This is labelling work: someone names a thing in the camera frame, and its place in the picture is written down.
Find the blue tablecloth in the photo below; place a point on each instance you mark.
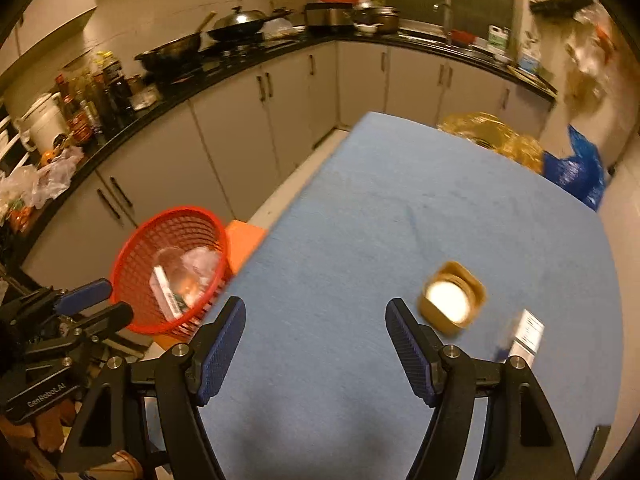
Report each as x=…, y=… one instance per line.
x=375, y=210

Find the red plastic basket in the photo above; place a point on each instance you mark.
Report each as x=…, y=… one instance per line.
x=145, y=240

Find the crumpled plastic bags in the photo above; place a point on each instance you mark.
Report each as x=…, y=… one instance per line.
x=45, y=180

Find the wok with metal lid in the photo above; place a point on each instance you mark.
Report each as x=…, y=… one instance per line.
x=240, y=22

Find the yellow plastic bag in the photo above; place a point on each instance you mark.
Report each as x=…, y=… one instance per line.
x=490, y=135

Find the orange fruit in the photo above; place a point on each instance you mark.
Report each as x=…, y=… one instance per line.
x=47, y=157

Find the white wrapper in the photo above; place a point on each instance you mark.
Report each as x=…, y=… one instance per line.
x=200, y=265

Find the clear plastic cup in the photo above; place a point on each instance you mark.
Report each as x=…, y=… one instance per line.
x=167, y=259

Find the black kitchen countertop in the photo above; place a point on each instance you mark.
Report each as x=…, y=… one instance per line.
x=225, y=67

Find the white wall cabinet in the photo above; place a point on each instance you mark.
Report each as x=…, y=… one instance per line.
x=50, y=5

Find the green white detergent bottle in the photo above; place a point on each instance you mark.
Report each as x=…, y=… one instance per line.
x=498, y=37

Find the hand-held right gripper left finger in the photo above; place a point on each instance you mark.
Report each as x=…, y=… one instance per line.
x=220, y=355

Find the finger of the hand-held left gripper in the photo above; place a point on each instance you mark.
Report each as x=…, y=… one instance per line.
x=85, y=296
x=107, y=320

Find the blue white container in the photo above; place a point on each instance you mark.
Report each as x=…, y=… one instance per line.
x=528, y=57

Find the row of condiment bottles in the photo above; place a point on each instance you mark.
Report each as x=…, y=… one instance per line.
x=95, y=95

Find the small white box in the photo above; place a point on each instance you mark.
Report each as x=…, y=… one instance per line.
x=527, y=335

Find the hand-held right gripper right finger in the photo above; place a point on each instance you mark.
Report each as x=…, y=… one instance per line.
x=412, y=355

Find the small white bowl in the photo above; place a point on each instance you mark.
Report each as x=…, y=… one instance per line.
x=365, y=29

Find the blue plastic bag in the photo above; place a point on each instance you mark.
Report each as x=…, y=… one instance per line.
x=575, y=170

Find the hanging plastic bags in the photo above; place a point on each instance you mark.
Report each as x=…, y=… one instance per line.
x=590, y=60

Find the black wall rack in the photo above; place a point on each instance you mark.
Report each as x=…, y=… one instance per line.
x=560, y=4

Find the small red dish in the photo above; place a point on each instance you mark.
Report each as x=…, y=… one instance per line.
x=461, y=36

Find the white rice cooker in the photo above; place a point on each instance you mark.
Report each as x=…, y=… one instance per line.
x=45, y=120

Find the white kitchen cabinets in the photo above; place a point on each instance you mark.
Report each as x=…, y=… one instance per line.
x=235, y=150

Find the gold square jar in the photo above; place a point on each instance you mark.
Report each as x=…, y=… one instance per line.
x=450, y=300

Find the steel cooking pot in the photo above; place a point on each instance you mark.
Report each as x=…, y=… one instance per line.
x=380, y=17

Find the dark open wok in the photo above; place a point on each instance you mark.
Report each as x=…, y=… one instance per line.
x=170, y=52

